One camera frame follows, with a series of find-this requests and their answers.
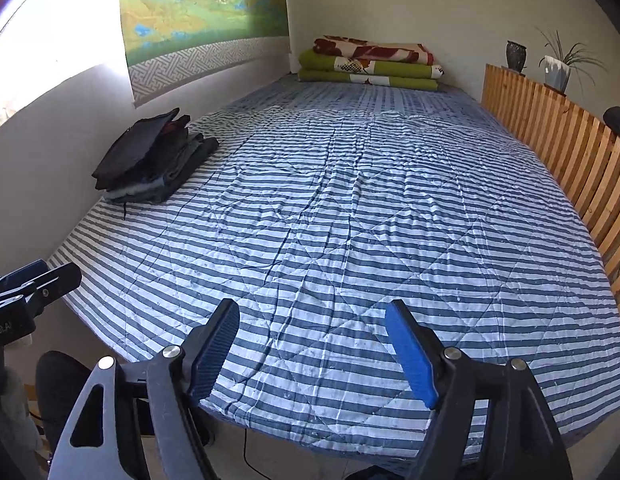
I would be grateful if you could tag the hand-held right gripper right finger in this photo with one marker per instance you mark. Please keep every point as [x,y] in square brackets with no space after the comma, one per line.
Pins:
[412,355]

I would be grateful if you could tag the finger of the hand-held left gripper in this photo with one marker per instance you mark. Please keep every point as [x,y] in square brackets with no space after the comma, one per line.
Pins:
[55,282]
[17,275]

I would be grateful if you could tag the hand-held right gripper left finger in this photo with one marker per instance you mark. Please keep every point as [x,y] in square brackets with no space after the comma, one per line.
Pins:
[215,350]

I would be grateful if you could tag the blue striped quilted blanket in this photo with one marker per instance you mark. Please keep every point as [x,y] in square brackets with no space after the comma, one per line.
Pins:
[365,210]

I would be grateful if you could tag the stack of folded dark clothes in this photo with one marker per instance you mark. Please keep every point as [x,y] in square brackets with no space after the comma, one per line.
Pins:
[187,160]

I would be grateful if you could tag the green folded blanket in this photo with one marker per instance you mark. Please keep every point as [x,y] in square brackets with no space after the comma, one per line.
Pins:
[390,74]

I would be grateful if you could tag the red patterned folded blanket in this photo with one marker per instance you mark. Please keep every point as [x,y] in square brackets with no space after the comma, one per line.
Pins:
[375,50]

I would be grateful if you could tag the dark round object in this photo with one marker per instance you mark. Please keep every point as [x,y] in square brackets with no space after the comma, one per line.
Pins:
[617,120]

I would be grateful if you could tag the dark ceramic pot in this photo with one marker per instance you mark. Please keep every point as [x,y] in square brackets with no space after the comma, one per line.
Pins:
[516,56]

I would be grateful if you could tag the white potted plant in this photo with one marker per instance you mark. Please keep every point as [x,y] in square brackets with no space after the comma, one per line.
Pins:
[557,72]

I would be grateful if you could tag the wooden slatted bed rail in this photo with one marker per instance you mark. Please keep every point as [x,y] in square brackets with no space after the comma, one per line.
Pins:
[555,130]

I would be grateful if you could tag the green landscape wall poster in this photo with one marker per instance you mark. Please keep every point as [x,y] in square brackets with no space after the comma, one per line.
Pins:
[200,15]

